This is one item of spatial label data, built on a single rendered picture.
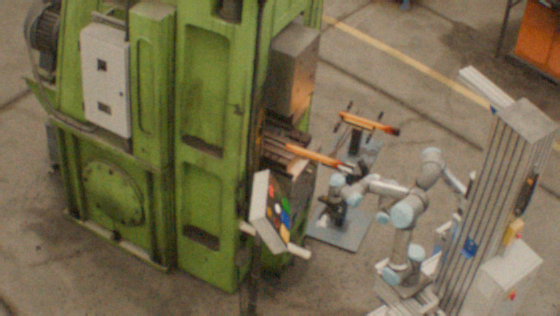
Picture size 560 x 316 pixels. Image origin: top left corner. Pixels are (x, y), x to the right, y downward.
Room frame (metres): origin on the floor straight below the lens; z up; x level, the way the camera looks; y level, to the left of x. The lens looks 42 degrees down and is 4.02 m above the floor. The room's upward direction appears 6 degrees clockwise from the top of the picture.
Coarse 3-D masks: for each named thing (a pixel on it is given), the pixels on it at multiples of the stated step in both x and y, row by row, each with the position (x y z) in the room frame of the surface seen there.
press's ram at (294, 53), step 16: (288, 32) 3.48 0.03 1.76; (304, 32) 3.49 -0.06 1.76; (320, 32) 3.52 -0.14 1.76; (272, 48) 3.31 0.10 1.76; (288, 48) 3.32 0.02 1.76; (304, 48) 3.34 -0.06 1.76; (272, 64) 3.30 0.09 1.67; (288, 64) 3.26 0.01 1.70; (304, 64) 3.36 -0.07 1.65; (272, 80) 3.30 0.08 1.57; (288, 80) 3.26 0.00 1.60; (304, 80) 3.38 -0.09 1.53; (272, 96) 3.29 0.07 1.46; (288, 96) 3.26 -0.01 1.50; (304, 96) 3.41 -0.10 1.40; (288, 112) 3.25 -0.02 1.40
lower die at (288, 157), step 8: (272, 136) 3.52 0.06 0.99; (280, 136) 3.53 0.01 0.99; (264, 144) 3.44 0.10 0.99; (272, 144) 3.45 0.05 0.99; (296, 144) 3.47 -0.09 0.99; (272, 152) 3.39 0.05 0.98; (280, 152) 3.39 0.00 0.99; (288, 152) 3.40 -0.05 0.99; (264, 160) 3.35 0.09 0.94; (272, 160) 3.33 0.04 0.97; (280, 160) 3.33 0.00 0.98; (288, 160) 3.34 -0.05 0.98; (296, 160) 3.41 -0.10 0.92; (280, 168) 3.31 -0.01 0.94; (288, 168) 3.31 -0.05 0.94
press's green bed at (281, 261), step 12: (300, 216) 3.43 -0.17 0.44; (300, 228) 3.53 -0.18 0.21; (288, 240) 3.31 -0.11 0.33; (300, 240) 3.50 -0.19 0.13; (252, 252) 3.34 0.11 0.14; (264, 252) 3.30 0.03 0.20; (288, 252) 3.36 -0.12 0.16; (264, 264) 3.30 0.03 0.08; (276, 264) 3.26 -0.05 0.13; (288, 264) 3.36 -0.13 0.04; (276, 276) 3.26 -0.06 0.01
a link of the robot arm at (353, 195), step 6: (342, 186) 2.87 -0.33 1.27; (348, 186) 2.88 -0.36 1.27; (354, 186) 2.88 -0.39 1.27; (360, 186) 2.88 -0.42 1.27; (342, 192) 2.84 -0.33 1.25; (348, 192) 2.84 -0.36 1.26; (354, 192) 2.84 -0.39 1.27; (360, 192) 2.85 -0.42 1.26; (342, 198) 2.83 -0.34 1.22; (348, 198) 2.81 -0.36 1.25; (354, 198) 2.80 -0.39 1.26; (360, 198) 2.82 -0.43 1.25; (354, 204) 2.79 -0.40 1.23
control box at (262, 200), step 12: (264, 180) 2.93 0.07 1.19; (264, 192) 2.84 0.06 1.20; (276, 192) 2.94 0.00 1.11; (252, 204) 2.78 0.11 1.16; (264, 204) 2.75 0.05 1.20; (276, 204) 2.86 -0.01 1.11; (252, 216) 2.69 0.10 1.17; (264, 216) 2.68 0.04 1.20; (276, 216) 2.78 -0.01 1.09; (288, 216) 2.90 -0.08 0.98; (264, 228) 2.67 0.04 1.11; (276, 228) 2.71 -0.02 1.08; (264, 240) 2.67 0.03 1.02; (276, 240) 2.67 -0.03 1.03; (276, 252) 2.67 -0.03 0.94
